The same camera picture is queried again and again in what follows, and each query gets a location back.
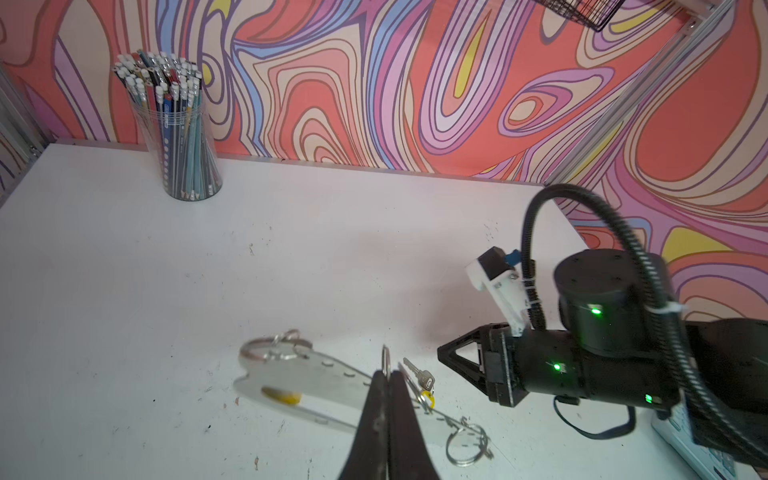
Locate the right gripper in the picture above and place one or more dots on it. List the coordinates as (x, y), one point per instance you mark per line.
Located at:
(507, 367)

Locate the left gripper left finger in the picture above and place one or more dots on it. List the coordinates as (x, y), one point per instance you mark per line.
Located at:
(368, 457)

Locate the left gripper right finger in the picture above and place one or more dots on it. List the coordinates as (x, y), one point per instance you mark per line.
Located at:
(408, 457)

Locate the key with yellow tag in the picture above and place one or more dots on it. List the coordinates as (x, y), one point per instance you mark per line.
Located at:
(422, 383)

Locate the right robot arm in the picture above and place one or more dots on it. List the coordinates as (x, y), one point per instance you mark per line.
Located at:
(622, 339)

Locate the metal cup of pens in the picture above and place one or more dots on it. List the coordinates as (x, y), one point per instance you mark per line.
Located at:
(166, 96)

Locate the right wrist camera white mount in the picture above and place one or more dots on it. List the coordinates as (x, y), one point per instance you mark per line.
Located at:
(499, 274)

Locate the black wire basket back wall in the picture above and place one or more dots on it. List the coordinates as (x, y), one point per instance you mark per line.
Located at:
(593, 14)

